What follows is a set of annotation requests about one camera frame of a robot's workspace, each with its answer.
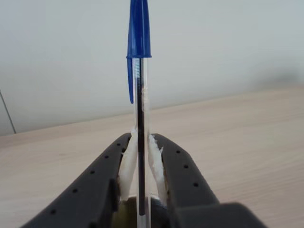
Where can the white padded gripper finger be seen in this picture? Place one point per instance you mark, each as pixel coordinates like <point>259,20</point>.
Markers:
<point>187,190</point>
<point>90,190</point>

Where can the blue capped ballpoint pen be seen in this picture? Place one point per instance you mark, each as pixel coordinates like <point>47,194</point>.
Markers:
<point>140,28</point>

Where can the silver metal cup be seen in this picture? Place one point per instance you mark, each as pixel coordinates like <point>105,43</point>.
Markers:
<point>126,213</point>

